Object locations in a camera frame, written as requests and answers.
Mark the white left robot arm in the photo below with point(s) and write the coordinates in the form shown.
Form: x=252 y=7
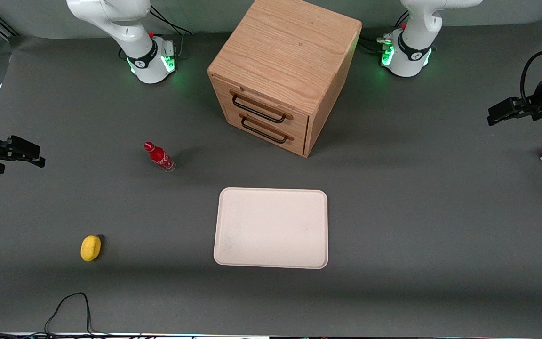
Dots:
x=410 y=52

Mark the yellow lemon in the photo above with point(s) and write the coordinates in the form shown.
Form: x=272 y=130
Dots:
x=90 y=248

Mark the wooden drawer front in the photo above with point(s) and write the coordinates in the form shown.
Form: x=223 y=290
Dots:
x=271 y=101
x=275 y=136

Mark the beige rectangular tray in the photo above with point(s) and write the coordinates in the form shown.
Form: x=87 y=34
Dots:
x=271 y=228

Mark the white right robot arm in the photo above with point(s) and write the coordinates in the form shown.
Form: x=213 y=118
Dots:
x=145 y=59

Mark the aluminium frame rail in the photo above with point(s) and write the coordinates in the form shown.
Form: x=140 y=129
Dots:
x=2 y=23

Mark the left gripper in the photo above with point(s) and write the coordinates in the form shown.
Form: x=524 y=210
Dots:
x=538 y=104

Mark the red cola bottle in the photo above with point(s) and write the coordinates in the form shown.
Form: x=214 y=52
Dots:
x=160 y=157

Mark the wooden drawer cabinet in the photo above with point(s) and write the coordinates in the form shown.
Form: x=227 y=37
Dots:
x=285 y=52

